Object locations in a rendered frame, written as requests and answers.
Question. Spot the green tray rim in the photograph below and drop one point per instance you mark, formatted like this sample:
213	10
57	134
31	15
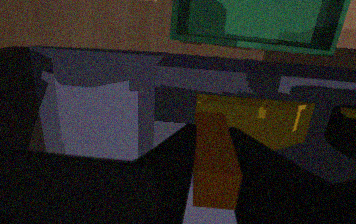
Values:
331	30

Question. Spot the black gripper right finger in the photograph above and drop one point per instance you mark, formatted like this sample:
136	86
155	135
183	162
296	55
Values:
275	190

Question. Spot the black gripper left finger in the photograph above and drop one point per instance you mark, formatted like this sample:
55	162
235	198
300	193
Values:
52	188

